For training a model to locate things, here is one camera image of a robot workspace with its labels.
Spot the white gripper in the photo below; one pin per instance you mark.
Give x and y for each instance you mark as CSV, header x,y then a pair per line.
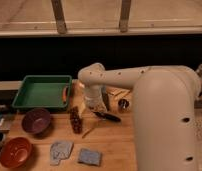
x,y
93,99

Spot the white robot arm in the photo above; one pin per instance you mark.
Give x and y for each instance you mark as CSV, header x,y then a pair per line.
x,y
163,102

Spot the purple bowl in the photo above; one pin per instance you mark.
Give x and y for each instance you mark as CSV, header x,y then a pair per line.
x,y
36,120

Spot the red bowl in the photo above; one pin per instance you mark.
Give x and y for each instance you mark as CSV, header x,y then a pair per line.
x,y
15,152

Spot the pale wooden pieces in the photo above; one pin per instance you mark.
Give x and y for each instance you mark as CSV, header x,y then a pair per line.
x,y
119,93

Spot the brown pine cone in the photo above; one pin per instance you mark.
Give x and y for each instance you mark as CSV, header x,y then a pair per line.
x,y
75,120

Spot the small metal cup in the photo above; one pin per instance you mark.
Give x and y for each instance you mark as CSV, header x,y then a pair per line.
x,y
123,104

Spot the green plastic tray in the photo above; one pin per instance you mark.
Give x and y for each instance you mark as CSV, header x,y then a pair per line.
x,y
47,91

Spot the blue grey sponge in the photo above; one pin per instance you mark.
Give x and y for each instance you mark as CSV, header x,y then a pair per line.
x,y
89,157

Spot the grey folded cloth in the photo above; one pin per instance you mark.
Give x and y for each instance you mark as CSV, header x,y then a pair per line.
x,y
60,150

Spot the black handled utensil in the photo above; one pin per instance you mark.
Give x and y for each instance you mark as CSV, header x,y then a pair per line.
x,y
107,116

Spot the right wooden post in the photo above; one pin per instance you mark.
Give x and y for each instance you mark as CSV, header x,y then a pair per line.
x,y
124,15

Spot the wooden post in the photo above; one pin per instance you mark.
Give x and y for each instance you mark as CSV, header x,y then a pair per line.
x,y
59,16
124,15

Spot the left wooden post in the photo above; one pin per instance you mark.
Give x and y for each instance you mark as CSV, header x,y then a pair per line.
x,y
59,16

